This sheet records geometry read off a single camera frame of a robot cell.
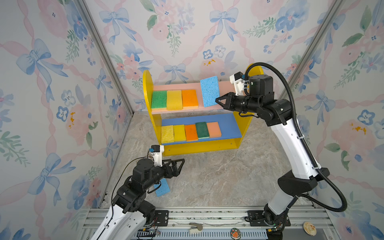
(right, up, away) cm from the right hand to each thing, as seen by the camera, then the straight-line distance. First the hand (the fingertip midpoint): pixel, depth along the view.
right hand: (216, 98), depth 63 cm
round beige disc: (+46, -61, +9) cm, 77 cm away
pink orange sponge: (+3, -13, +27) cm, 30 cm away
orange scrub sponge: (-11, -16, +25) cm, 32 cm away
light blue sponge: (-26, -46, +20) cm, 57 cm away
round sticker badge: (+10, -62, +7) cm, 63 cm away
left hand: (-17, -27, +5) cm, 32 cm away
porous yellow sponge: (-25, -16, +25) cm, 39 cm away
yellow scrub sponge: (-18, -15, +26) cm, 35 cm away
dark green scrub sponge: (-4, -14, +26) cm, 30 cm away
